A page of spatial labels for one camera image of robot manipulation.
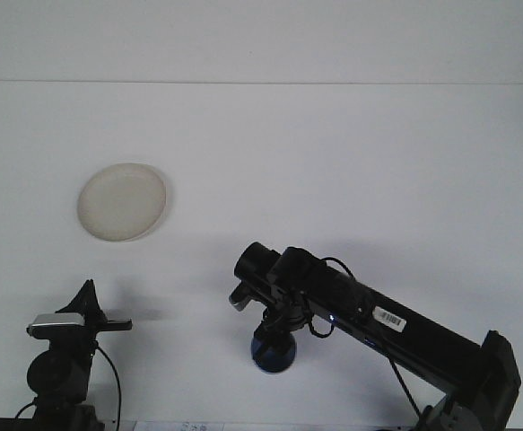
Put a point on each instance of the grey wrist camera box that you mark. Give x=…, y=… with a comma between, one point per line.
x=57, y=321
x=239, y=301

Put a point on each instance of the pale round plate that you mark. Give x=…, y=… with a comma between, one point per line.
x=122, y=202

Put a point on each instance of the pale blue cup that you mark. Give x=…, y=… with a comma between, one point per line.
x=275, y=363

